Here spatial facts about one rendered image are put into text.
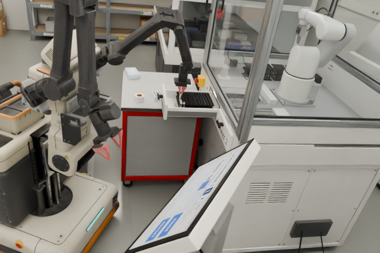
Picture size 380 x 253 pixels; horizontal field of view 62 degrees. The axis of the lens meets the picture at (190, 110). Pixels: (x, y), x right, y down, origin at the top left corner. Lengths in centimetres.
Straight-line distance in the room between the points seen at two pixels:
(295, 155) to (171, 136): 94
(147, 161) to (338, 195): 133
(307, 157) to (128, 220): 132
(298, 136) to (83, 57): 111
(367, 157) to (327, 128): 38
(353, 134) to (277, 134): 43
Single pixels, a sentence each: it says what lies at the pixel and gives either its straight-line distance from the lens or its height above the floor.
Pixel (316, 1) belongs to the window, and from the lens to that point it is 146.
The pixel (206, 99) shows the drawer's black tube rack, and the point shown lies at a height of 90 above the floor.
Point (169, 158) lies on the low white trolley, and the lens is 244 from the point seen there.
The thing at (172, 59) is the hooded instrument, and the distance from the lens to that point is 277.
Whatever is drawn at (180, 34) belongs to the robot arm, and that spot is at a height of 141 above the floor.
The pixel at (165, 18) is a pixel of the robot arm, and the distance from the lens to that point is 145.
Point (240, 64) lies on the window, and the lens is 169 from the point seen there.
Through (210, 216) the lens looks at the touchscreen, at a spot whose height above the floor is 119.
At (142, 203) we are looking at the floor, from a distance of 252.
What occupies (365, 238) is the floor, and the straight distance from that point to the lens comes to 288.
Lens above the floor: 183
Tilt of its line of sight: 29 degrees down
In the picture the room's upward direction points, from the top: 8 degrees clockwise
